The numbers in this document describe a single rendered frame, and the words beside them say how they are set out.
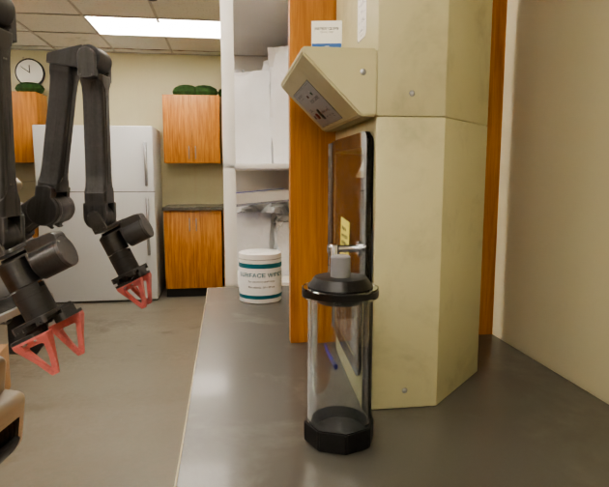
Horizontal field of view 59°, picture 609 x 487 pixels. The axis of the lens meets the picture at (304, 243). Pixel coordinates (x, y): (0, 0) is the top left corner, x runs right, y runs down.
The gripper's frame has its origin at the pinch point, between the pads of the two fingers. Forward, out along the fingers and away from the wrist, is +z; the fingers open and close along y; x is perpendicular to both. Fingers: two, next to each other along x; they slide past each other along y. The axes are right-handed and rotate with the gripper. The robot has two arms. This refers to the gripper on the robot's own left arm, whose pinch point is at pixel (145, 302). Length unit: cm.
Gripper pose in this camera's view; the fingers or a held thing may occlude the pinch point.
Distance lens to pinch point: 145.6
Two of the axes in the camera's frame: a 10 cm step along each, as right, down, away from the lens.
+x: -9.0, 4.3, 0.9
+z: 4.4, 8.9, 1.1
